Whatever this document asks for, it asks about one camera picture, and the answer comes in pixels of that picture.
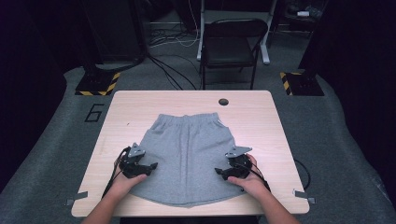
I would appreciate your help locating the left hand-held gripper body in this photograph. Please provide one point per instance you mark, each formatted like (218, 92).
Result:
(132, 163)

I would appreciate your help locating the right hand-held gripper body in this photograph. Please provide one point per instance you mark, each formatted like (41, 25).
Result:
(239, 163)

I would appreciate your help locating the grey shorts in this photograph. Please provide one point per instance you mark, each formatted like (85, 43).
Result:
(186, 149)

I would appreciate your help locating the person's left hand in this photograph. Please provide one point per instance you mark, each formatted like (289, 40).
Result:
(124, 185)

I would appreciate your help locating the person's right hand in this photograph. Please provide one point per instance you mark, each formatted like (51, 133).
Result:
(253, 183)

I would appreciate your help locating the black stand base striped edge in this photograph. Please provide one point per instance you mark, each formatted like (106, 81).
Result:
(303, 84)
(95, 84)

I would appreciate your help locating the black folding chair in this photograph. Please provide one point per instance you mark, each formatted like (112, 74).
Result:
(265, 46)
(229, 49)

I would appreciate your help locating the dark box-shaped cabinet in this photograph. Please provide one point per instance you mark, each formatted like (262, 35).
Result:
(115, 31)

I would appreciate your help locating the black curtain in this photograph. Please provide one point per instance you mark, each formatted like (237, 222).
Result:
(28, 77)
(358, 62)

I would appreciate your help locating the small white device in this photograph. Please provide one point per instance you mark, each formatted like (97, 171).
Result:
(303, 13)

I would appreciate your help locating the grey metal table bracket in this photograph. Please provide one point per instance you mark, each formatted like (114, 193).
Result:
(77, 197)
(303, 196)

